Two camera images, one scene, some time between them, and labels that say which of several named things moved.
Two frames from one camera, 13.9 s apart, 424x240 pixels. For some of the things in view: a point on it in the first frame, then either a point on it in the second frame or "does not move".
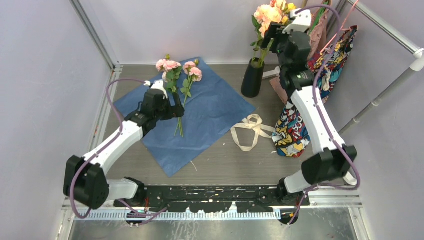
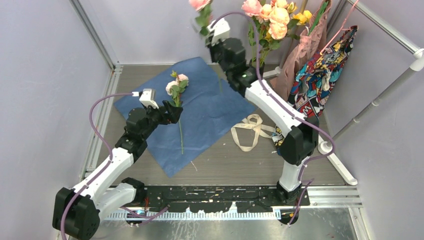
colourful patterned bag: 291,137 does not move
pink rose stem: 193,73 to 203,7
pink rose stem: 173,75 to 253,8
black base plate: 199,199 does not move
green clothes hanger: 318,17 does not move
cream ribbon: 253,121 does not move
